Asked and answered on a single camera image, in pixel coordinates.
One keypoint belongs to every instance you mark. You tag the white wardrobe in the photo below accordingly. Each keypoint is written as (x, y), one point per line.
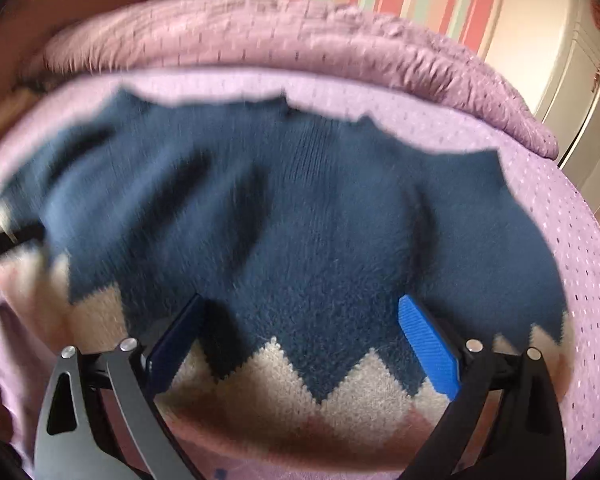
(555, 60)

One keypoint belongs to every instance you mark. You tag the purple dotted bed sheet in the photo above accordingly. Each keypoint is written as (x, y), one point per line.
(555, 200)

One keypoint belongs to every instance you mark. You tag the navy diamond-pattern knit sweater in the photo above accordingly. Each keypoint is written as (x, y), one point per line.
(305, 210)

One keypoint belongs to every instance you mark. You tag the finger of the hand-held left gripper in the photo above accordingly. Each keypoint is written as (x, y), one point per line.
(10, 235)

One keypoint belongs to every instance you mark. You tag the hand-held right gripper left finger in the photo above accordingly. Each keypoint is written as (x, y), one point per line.
(175, 345)

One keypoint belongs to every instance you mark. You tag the pink padded headboard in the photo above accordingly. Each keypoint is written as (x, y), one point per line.
(35, 25)

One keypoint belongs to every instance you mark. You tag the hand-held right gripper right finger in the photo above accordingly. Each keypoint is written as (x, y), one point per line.
(430, 350)

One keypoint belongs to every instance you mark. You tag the tan pillow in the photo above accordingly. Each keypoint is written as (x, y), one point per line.
(5, 120)

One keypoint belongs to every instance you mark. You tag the purple dotted quilt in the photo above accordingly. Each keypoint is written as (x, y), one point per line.
(280, 35)

